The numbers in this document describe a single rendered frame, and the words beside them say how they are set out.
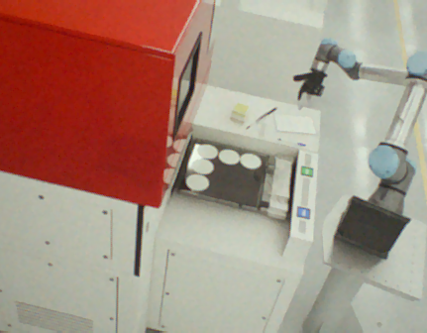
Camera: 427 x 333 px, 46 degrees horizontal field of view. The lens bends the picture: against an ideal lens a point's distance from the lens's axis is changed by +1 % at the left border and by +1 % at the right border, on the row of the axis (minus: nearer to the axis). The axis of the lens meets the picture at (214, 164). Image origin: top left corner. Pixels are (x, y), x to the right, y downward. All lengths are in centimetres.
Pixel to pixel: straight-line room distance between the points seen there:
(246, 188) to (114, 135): 91
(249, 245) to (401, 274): 65
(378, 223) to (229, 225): 62
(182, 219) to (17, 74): 100
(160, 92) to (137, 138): 19
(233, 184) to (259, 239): 27
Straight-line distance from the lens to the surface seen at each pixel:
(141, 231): 178
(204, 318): 253
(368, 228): 222
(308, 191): 224
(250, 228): 221
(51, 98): 152
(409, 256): 239
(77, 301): 229
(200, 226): 217
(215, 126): 244
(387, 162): 207
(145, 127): 145
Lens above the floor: 248
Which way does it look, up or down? 43 degrees down
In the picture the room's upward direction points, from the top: 11 degrees clockwise
